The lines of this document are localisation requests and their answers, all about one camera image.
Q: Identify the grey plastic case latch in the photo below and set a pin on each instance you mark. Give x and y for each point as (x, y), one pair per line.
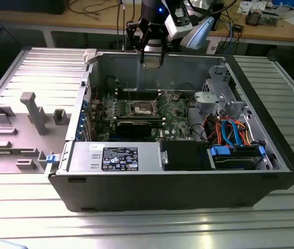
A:
(89, 55)

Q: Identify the green motherboard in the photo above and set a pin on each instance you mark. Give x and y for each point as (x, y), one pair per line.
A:
(174, 124)

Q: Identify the black computer tower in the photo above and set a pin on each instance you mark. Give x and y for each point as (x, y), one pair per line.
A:
(27, 6)

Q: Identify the graphics card with black shroud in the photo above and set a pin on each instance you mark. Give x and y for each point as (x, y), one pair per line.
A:
(133, 128)

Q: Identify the black PC case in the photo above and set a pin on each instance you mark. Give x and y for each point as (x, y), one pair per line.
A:
(162, 192)

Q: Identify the hard disk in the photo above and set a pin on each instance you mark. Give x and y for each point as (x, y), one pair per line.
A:
(235, 162)

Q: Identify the blue plastic case latch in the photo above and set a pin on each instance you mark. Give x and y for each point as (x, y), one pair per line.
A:
(52, 159)

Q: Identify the grey electronic device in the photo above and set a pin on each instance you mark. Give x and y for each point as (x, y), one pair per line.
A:
(268, 18)

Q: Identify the black RAM slot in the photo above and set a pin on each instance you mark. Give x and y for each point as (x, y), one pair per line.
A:
(139, 117)
(136, 91)
(136, 96)

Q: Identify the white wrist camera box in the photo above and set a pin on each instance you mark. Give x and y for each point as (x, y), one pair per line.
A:
(179, 26)

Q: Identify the blue cardboard box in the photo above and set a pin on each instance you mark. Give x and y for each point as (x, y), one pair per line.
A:
(292, 3)

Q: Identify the green RAM stick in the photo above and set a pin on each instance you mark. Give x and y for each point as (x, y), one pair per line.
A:
(2, 152)

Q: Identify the blue disk carrier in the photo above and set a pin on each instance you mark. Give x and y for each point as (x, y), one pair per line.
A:
(219, 151)

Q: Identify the blue card retainer clip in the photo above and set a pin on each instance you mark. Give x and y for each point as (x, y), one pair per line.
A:
(85, 105)
(78, 136)
(81, 127)
(83, 116)

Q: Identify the black rating label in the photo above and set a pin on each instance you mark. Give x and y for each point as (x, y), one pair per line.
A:
(120, 158)

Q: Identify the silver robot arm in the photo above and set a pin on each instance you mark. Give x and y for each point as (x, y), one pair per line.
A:
(201, 33)

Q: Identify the silver metal bracket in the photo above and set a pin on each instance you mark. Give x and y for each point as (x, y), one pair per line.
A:
(164, 157)

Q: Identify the black upright box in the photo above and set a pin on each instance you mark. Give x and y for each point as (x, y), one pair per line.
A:
(219, 13)

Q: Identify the silver CPU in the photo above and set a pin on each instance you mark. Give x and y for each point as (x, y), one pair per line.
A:
(152, 63)

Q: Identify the wooden workbench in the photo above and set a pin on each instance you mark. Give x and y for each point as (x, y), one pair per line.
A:
(32, 20)

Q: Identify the grey parts rack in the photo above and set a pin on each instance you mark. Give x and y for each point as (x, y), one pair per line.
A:
(19, 145)

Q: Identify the grey power supply unit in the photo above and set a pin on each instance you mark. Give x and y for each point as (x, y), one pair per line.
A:
(84, 158)

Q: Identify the grey metal drive cage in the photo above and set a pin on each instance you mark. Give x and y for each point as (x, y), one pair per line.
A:
(209, 99)

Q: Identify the metal locking lever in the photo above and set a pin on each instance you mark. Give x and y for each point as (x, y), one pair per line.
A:
(165, 107)
(128, 93)

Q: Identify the small black adapter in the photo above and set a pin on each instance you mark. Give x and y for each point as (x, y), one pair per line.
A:
(238, 27)

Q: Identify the black plastic shroud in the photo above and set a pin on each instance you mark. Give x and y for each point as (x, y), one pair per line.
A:
(183, 155)

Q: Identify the copper heat sink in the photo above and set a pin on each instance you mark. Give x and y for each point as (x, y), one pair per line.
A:
(253, 18)

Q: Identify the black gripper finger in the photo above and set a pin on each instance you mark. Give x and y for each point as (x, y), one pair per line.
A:
(136, 33)
(167, 42)

